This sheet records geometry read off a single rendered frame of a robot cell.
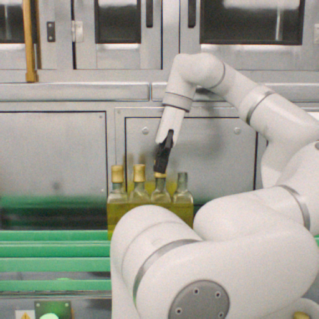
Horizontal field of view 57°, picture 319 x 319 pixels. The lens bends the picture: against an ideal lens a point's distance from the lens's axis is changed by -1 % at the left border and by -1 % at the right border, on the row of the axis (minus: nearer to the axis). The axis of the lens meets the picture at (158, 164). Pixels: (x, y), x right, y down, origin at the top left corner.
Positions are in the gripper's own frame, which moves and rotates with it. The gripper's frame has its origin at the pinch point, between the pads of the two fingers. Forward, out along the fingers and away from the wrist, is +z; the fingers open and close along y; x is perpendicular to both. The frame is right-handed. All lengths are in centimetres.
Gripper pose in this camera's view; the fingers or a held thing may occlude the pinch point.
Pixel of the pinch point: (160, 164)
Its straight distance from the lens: 79.1
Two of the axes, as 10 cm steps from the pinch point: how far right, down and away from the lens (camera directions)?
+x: 9.7, 2.5, 0.8
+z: -2.6, 9.6, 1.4
